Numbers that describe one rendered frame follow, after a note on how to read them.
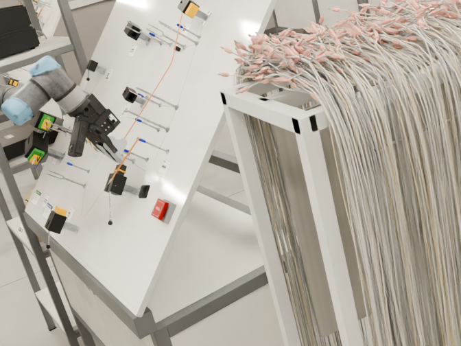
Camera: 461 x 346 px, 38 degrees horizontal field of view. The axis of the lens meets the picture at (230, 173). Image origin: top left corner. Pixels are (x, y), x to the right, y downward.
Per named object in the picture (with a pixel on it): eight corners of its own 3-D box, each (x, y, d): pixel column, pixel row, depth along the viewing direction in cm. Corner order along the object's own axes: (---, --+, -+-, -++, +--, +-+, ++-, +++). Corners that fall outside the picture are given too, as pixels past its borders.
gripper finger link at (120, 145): (138, 152, 190) (118, 128, 187) (125, 166, 188) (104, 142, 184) (134, 152, 193) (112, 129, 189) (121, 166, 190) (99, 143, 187)
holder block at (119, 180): (115, 195, 197) (103, 191, 195) (121, 178, 199) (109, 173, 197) (121, 195, 194) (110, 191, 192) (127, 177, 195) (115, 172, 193)
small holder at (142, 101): (143, 88, 222) (124, 79, 218) (149, 98, 215) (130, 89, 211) (136, 99, 223) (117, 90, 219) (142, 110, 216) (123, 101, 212)
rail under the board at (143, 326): (140, 340, 175) (132, 319, 173) (27, 226, 275) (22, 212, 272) (158, 330, 178) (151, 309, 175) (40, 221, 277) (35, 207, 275)
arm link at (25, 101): (11, 125, 182) (40, 98, 186) (25, 129, 173) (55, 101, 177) (-9, 104, 178) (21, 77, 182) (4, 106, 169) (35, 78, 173)
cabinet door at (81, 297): (116, 359, 240) (82, 266, 227) (70, 305, 286) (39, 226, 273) (121, 357, 241) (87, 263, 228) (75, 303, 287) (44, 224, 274)
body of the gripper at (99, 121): (123, 123, 187) (95, 91, 182) (103, 144, 183) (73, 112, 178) (111, 126, 193) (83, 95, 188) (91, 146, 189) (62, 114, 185)
